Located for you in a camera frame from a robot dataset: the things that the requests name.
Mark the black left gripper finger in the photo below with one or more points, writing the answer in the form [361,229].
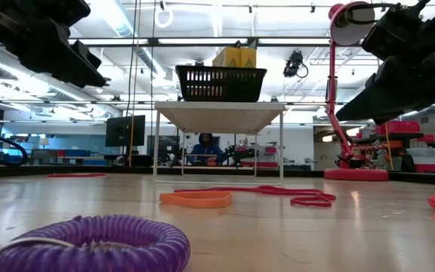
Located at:
[62,60]

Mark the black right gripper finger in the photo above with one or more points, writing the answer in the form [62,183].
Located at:
[395,94]

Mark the black plastic basket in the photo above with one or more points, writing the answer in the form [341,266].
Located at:
[249,88]

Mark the black background robot arm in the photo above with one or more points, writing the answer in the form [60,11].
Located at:
[242,155]

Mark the red desk lamp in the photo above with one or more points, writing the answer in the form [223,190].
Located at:
[355,174]

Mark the large red crate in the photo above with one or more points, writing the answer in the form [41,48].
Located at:
[400,127]

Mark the low red crate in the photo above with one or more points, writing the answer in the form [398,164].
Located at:
[430,168]

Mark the black monitor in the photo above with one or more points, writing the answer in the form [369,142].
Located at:
[125,130]

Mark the long red rubber band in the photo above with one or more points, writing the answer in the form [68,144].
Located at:
[270,190]

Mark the person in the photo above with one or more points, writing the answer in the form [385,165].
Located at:
[205,149]

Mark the white perforated metal shelf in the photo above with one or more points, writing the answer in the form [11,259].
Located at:
[221,117]

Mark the purple coil wristband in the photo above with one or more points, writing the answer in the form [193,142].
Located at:
[145,234]

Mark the orange rubber band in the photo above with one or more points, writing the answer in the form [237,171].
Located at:
[195,204]

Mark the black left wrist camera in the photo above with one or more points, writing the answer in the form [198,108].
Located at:
[87,56]

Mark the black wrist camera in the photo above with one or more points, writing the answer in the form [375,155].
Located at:
[395,34]
[87,56]

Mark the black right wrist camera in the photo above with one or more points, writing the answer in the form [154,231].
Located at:
[395,34]

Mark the black ceiling camera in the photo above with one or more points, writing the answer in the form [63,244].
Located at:
[295,62]

